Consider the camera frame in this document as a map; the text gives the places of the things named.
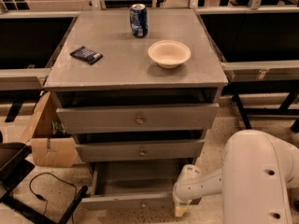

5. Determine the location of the black cable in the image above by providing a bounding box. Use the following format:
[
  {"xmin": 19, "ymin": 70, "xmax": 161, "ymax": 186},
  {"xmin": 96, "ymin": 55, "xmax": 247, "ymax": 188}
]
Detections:
[{"xmin": 28, "ymin": 171, "xmax": 78, "ymax": 224}]

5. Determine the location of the white paper bowl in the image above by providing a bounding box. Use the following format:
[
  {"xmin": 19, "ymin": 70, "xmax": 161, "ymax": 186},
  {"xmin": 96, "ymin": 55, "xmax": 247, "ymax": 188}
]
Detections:
[{"xmin": 148, "ymin": 40, "xmax": 191, "ymax": 69}]

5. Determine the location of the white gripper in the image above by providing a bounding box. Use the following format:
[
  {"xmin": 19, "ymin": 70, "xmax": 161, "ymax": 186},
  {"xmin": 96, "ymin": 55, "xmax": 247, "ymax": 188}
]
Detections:
[{"xmin": 173, "ymin": 164, "xmax": 222, "ymax": 217}]

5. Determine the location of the left grey desk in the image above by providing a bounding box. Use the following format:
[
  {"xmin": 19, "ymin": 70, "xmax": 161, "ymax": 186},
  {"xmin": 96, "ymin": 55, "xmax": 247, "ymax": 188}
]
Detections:
[{"xmin": 0, "ymin": 11, "xmax": 78, "ymax": 122}]

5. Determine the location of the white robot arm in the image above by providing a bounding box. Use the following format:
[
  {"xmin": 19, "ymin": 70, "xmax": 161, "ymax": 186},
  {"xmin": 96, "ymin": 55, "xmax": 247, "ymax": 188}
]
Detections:
[{"xmin": 173, "ymin": 130, "xmax": 299, "ymax": 224}]

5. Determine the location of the right grey desk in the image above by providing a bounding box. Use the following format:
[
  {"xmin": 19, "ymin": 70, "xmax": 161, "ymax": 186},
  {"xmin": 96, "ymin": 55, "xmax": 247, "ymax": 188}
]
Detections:
[{"xmin": 195, "ymin": 7, "xmax": 299, "ymax": 129}]

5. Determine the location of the brown cardboard box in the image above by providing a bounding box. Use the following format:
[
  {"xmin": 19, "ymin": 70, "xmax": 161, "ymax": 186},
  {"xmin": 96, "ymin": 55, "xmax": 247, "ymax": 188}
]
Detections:
[{"xmin": 20, "ymin": 92, "xmax": 78, "ymax": 168}]

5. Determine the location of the grey desk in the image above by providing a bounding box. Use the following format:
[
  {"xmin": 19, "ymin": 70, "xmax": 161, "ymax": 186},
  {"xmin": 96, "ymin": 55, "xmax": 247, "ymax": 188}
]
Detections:
[
  {"xmin": 0, "ymin": 11, "xmax": 78, "ymax": 122},
  {"xmin": 195, "ymin": 7, "xmax": 299, "ymax": 129}
]

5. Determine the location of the dark blue snack packet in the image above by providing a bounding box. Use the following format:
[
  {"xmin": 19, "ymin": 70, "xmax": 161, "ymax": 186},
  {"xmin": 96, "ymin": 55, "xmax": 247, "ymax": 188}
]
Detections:
[{"xmin": 70, "ymin": 46, "xmax": 103, "ymax": 64}]

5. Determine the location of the grey drawer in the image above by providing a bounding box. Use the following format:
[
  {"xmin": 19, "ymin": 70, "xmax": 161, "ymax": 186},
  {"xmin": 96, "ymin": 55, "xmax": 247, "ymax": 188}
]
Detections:
[
  {"xmin": 82, "ymin": 159, "xmax": 191, "ymax": 210},
  {"xmin": 76, "ymin": 140, "xmax": 204, "ymax": 162},
  {"xmin": 57, "ymin": 104, "xmax": 219, "ymax": 134}
]

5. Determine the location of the grey drawer cabinet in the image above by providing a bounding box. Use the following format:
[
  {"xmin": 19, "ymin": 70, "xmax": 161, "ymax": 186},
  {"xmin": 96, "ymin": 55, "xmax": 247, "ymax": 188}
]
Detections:
[{"xmin": 44, "ymin": 8, "xmax": 229, "ymax": 183}]

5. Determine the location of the grey bottom drawer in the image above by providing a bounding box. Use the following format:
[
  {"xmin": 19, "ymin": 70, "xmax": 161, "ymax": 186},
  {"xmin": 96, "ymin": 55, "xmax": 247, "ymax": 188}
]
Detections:
[{"xmin": 82, "ymin": 159, "xmax": 191, "ymax": 210}]

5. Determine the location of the grey top drawer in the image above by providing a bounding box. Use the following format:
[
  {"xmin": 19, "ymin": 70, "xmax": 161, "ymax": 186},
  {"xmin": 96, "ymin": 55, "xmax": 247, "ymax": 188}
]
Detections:
[{"xmin": 57, "ymin": 104, "xmax": 219, "ymax": 134}]

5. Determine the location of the grey middle drawer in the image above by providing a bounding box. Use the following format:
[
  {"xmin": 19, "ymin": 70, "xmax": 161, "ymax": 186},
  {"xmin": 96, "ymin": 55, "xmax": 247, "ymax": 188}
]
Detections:
[{"xmin": 76, "ymin": 140, "xmax": 204, "ymax": 162}]

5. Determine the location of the black office chair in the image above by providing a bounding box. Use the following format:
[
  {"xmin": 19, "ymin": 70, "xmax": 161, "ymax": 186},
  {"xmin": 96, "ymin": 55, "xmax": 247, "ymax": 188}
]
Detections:
[{"xmin": 0, "ymin": 142, "xmax": 88, "ymax": 224}]

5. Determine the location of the blue soda can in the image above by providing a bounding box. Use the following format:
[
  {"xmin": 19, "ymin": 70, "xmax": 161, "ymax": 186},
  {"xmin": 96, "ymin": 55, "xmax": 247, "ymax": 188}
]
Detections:
[{"xmin": 130, "ymin": 4, "xmax": 148, "ymax": 37}]

